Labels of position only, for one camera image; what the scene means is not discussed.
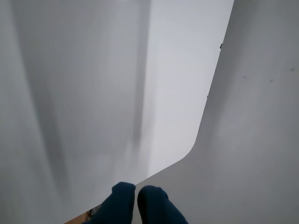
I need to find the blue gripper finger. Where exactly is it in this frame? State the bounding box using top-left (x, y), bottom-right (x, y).
top-left (137, 185), bottom-right (189, 224)
top-left (92, 182), bottom-right (136, 224)

